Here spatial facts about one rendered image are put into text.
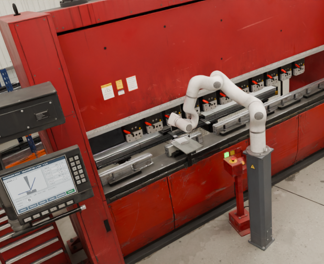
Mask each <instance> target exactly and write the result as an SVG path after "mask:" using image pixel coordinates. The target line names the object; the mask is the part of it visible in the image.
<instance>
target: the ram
mask: <svg viewBox="0 0 324 264"><path fill-rule="evenodd" d="M57 37H58V40H59V43H60V47H61V51H62V54H63V57H64V61H65V63H66V67H67V70H68V73H69V77H70V81H71V84H72V87H73V91H74V94H75V97H76V100H77V104H78V107H79V111H80V114H81V117H82V121H83V124H84V127H85V131H86V132H88V131H91V130H94V129H97V128H99V127H102V126H105V125H107V124H110V123H113V122H116V121H118V120H121V119H123V118H126V117H129V116H132V115H135V114H137V113H140V112H143V111H145V110H148V109H151V108H153V107H156V106H159V105H161V104H165V103H167V102H170V101H173V100H175V99H178V98H181V97H183V96H186V92H187V88H188V84H189V81H190V79H191V78H192V77H194V76H197V75H204V76H208V77H210V75H211V73H212V72H213V71H220V72H222V73H223V74H224V75H226V76H227V77H228V78H229V79H232V78H235V77H237V76H240V75H243V74H246V73H249V72H251V71H254V70H257V69H259V68H262V67H265V66H267V65H270V64H273V63H275V62H278V61H281V60H284V59H287V58H289V57H292V56H295V55H297V54H300V53H303V52H305V51H308V50H311V49H313V48H316V47H319V46H322V45H324V0H200V1H196V2H192V3H187V4H183V5H179V6H174V7H170V8H166V9H161V10H157V11H154V12H150V13H145V14H141V15H137V16H133V17H129V18H124V19H120V20H116V21H111V22H108V23H104V24H99V25H95V26H91V27H87V28H82V29H78V30H74V31H70V32H65V33H62V34H58V35H57ZM323 50H324V48H321V49H319V50H316V51H313V52H311V53H308V54H305V55H303V56H300V57H298V58H294V59H292V60H289V61H286V62H284V63H281V64H278V65H276V66H273V67H271V68H268V69H265V70H263V71H260V72H257V73H254V74H251V75H249V76H246V77H244V78H241V79H238V80H236V81H233V83H234V84H235V83H238V82H241V81H244V80H246V79H249V78H252V77H254V76H257V75H259V74H262V73H264V72H267V71H270V70H272V69H275V68H278V67H281V66H283V65H286V64H288V63H291V62H294V61H296V60H299V59H302V58H304V57H307V56H310V55H312V54H315V53H317V52H320V51H323ZM134 75H135V76H136V81H137V86H138V89H135V90H132V91H128V87H127V82H126V78H128V77H131V76H134ZM118 80H122V84H123V88H121V89H117V86H116V81H118ZM109 83H111V85H112V89H113V93H114V97H112V98H109V99H106V100H104V97H103V93H102V89H101V86H103V85H106V84H109ZM120 90H124V94H121V95H119V94H118V91H120ZM184 101H185V100H182V101H180V102H177V103H174V104H171V105H169V106H166V107H163V108H160V109H158V110H155V111H153V112H150V113H147V114H145V115H142V116H139V117H136V118H134V119H131V120H128V121H126V122H123V123H121V124H118V125H115V126H113V127H110V128H107V129H105V130H102V131H99V132H97V133H94V134H91V135H88V136H87V137H88V139H90V138H93V137H95V136H98V135H101V134H103V133H106V132H108V131H111V130H114V129H117V128H119V127H122V126H124V125H127V124H130V123H132V122H135V121H137V120H140V119H143V118H145V117H148V116H151V115H154V114H156V113H159V112H162V111H164V110H167V109H169V108H172V107H175V106H177V105H180V104H182V103H184Z"/></svg>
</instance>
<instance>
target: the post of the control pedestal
mask: <svg viewBox="0 0 324 264"><path fill-rule="evenodd" d="M234 179H235V193H236V207H237V214H238V215H239V216H242V215H244V200H243V184H242V175H241V174H240V175H238V176H235V177H234Z"/></svg>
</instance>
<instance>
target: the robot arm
mask: <svg viewBox="0 0 324 264"><path fill-rule="evenodd" d="M200 89H206V90H212V91H214V90H219V89H221V90H222V91H223V93H224V94H225V95H226V96H228V97H229V98H230V99H232V100H233V101H235V102H236V103H238V104H240V105H242V106H244V107H245V108H247V110H248V111H249V114H250V145H249V146H248V147H247V148H246V152H247V153H248V154H249V155H251V156H255V157H261V156H265V155H267V154H269V153H270V151H271V149H270V147H269V146H267V145H266V137H265V123H266V118H267V115H266V109H265V107H264V104H263V102H262V101H261V100H259V99H258V98H256V97H254V96H252V95H249V94H247V93H245V92H244V91H242V90H241V89H240V88H239V87H237V86H236V85H235V84H234V83H233V82H232V81H231V80H230V79H229V78H228V77H227V76H226V75H224V74H223V73H222V72H220V71H213V72H212V73H211V75H210V77H208V76H204V75H197V76H194V77H192V78H191V79H190V81H189V84H188V88H187V92H186V97H185V101H184V104H183V111H184V112H186V113H190V114H191V120H185V119H183V118H181V117H180V116H179V115H177V114H176V113H175V112H173V113H171V114H167V115H168V116H170V117H169V118H168V117H166V119H168V125H172V126H175V127H178V128H179V129H181V130H183V131H185V132H187V133H189V132H191V131H192V130H193V129H195V128H196V127H197V124H198V120H199V116H198V113H197V112H196V111H195V104H196V100H197V97H198V93H199V90H200Z"/></svg>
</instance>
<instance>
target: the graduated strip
mask: <svg viewBox="0 0 324 264"><path fill-rule="evenodd" d="M321 48H324V45H322V46H319V47H316V48H313V49H311V50H308V51H305V52H303V53H300V54H297V55H295V56H292V57H289V58H287V59H284V60H281V61H278V62H275V63H273V64H270V65H267V66H265V67H262V68H259V69H257V70H254V71H251V72H249V73H246V74H243V75H240V76H237V77H235V78H232V79H230V80H231V81H232V82H233V81H236V80H238V79H241V78H244V77H246V76H249V75H251V74H254V73H257V72H260V71H263V70H265V69H268V68H271V67H273V66H276V65H278V64H281V63H284V62H286V61H289V60H292V59H294V58H298V57H300V56H303V55H305V54H308V53H311V52H313V51H316V50H319V49H321ZM206 91H209V90H206V89H203V90H200V91H199V93H198V94H201V93H203V92H206ZM185 97H186V96H183V97H181V98H178V99H175V100H173V101H170V102H167V103H165V104H161V105H159V106H156V107H153V108H151V109H148V110H145V111H143V112H140V113H137V114H135V115H132V116H129V117H126V118H123V119H121V120H118V121H116V122H113V123H110V124H107V125H105V126H102V127H99V128H97V129H94V130H91V131H88V132H86V134H87V136H88V135H91V134H94V133H97V132H99V131H102V130H105V129H107V128H110V127H113V126H115V125H118V124H121V123H123V122H126V121H128V120H131V119H134V118H136V117H139V116H142V115H145V114H147V113H150V112H153V111H155V110H158V109H160V108H163V107H166V106H169V105H171V104H174V103H177V102H180V101H182V100H184V99H185Z"/></svg>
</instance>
